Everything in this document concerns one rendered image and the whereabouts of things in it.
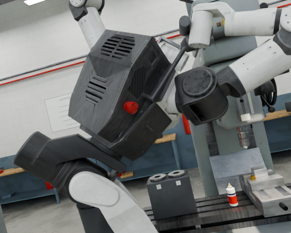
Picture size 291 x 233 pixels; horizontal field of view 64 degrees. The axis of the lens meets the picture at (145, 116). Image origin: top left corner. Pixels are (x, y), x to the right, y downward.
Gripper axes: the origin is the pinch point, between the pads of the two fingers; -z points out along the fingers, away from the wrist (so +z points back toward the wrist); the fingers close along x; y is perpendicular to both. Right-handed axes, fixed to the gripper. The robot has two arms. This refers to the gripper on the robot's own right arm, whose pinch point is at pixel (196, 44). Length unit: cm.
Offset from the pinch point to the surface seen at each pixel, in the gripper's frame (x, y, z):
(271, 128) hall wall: -169, 116, -443
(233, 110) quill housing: -11.8, 30.7, -14.7
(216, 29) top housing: -9.4, -4.4, -1.8
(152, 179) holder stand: 34, 57, -19
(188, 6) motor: -6, -33, -45
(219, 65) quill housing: -10.0, 8.6, -14.9
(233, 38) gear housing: -17.4, -1.3, -11.2
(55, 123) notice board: 322, -2, -442
